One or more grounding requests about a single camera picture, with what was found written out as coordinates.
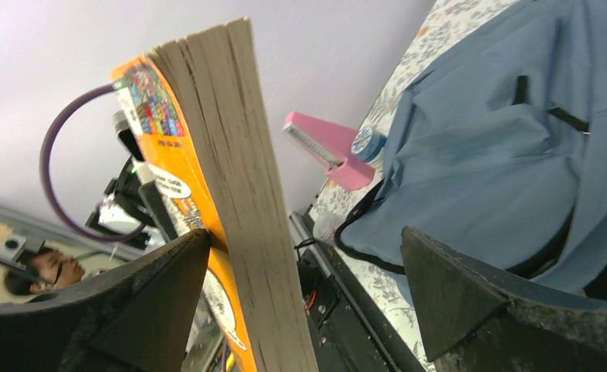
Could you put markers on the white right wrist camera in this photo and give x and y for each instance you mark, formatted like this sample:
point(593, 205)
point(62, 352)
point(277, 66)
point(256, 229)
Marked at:
point(133, 205)

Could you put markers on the orange activity book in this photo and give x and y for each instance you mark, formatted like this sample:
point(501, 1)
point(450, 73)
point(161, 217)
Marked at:
point(196, 109)

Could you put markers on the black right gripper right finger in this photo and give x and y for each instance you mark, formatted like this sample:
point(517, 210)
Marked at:
point(475, 317)

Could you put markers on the small clear purple jar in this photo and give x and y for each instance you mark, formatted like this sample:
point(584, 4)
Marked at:
point(326, 225)

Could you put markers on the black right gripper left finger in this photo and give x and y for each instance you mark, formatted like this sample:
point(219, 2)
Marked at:
point(135, 317)

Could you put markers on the person's face reflection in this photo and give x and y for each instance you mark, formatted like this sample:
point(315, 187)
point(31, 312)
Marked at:
point(56, 270)

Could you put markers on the pink transparent pencil case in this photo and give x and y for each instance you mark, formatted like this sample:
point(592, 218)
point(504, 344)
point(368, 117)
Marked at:
point(329, 144)

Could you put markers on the blue round cleaning gel jar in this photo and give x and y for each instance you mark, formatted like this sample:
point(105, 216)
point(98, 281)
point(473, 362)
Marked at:
point(368, 145)

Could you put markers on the blue grey backpack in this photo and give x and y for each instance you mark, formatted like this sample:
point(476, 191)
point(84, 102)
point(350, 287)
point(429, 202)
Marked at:
point(498, 149)

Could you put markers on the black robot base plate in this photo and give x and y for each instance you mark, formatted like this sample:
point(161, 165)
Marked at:
point(349, 332)

